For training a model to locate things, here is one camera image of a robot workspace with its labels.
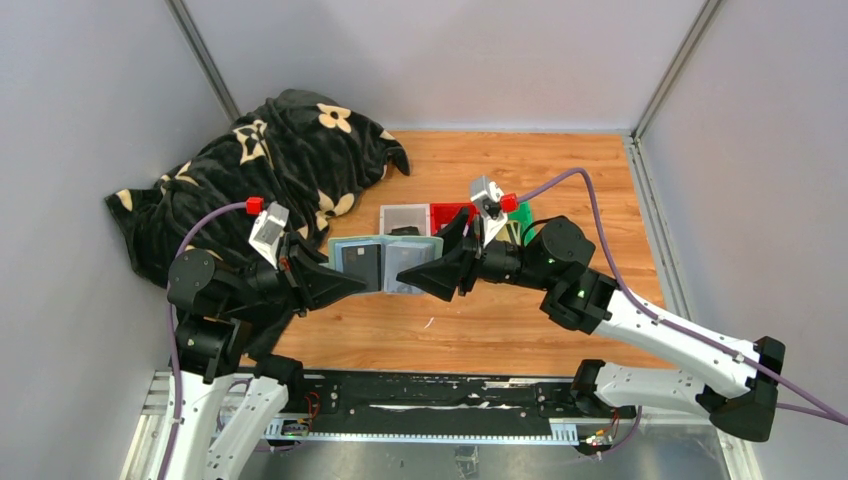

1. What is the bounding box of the dark card in holder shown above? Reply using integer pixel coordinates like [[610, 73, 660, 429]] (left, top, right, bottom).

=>
[[334, 241, 383, 293]]

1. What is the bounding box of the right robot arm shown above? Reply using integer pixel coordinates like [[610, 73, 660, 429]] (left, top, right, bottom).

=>
[[397, 209, 785, 442]]

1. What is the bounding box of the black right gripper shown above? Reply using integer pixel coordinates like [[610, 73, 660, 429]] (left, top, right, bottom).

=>
[[397, 207, 555, 303]]

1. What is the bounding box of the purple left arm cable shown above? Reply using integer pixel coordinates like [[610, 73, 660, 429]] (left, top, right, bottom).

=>
[[155, 195, 266, 480]]

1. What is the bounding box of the white plastic bin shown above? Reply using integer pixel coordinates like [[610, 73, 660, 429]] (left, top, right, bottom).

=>
[[378, 203, 431, 236]]

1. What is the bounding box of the black floral fleece blanket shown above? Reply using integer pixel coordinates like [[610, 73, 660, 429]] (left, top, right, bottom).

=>
[[105, 90, 410, 361]]

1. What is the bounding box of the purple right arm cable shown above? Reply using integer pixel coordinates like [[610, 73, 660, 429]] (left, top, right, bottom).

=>
[[500, 167, 848, 427]]

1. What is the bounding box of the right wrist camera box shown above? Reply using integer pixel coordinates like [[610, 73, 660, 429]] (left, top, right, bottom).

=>
[[470, 176, 520, 247]]

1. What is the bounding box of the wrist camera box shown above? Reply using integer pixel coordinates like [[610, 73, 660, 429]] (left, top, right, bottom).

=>
[[470, 176, 520, 247], [248, 202, 290, 270]]

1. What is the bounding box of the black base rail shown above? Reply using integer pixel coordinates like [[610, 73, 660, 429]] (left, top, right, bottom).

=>
[[261, 370, 636, 447]]

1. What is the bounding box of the red plastic bin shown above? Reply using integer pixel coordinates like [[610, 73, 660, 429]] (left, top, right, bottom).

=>
[[429, 202, 477, 235]]

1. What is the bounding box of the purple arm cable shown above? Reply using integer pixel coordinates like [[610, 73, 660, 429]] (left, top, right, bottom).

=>
[[500, 167, 848, 427], [155, 195, 266, 480]]

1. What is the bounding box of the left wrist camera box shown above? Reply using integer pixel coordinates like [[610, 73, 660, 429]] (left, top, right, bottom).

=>
[[248, 202, 290, 270]]

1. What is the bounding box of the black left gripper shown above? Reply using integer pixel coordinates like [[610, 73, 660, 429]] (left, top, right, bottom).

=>
[[221, 229, 368, 314]]

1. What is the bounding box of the teal leather card holder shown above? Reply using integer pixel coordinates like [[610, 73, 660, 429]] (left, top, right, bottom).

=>
[[327, 235, 442, 296]]

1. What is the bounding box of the green plastic bin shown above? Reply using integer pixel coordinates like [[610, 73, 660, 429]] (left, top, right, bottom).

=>
[[506, 202, 535, 244]]

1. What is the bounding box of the black cards stack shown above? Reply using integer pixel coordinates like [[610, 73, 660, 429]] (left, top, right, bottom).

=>
[[389, 226, 421, 236]]

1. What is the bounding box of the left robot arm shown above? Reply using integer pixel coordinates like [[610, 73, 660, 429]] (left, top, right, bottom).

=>
[[155, 234, 367, 479]]

